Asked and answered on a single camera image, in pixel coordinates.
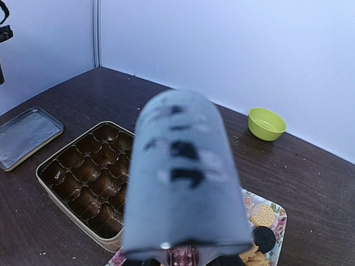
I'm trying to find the floral cookie tray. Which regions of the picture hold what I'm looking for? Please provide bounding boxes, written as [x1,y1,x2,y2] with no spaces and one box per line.
[107,189,287,265]

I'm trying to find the gold cookie tin box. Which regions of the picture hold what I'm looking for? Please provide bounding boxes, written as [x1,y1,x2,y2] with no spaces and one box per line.
[36,121,134,253]

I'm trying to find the left aluminium frame post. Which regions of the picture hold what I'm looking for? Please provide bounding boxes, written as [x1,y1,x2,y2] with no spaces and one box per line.
[91,0,102,68]

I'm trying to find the silver tin lid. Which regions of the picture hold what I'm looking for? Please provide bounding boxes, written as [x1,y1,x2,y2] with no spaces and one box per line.
[1,107,64,172]

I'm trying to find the steel kitchen tongs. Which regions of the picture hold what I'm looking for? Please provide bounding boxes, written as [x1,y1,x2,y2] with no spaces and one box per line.
[122,90,253,265]

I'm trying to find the green plastic bowl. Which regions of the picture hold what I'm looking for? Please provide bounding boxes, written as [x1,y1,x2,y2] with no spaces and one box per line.
[248,108,287,141]

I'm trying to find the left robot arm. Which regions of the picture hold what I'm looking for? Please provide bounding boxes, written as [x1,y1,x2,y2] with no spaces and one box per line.
[0,1,13,85]

